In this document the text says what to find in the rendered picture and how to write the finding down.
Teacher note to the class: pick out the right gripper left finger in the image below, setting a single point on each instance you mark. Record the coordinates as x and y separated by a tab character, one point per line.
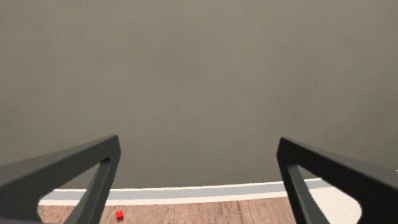
24	183

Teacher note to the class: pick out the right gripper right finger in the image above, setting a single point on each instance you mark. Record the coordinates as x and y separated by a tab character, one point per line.
374	187

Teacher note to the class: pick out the small red cube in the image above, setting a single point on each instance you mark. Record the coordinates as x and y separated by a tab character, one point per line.
119	216

